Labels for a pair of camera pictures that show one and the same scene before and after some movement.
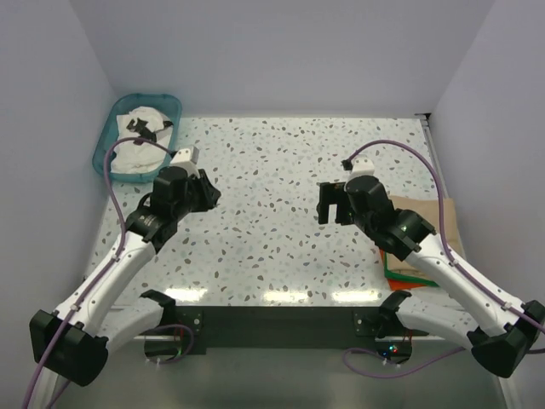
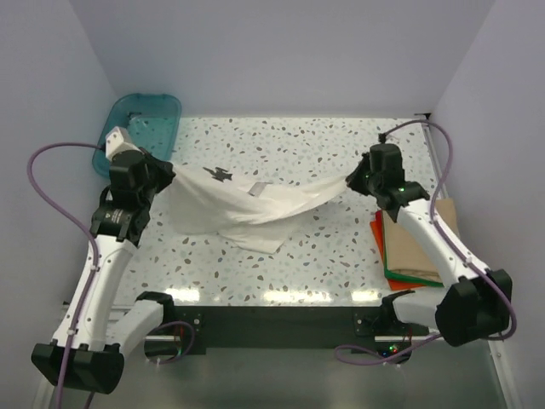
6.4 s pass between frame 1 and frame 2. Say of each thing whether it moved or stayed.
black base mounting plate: stayed
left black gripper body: moved
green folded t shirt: stayed
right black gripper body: moved
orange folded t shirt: stayed
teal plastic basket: stayed
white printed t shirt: moved
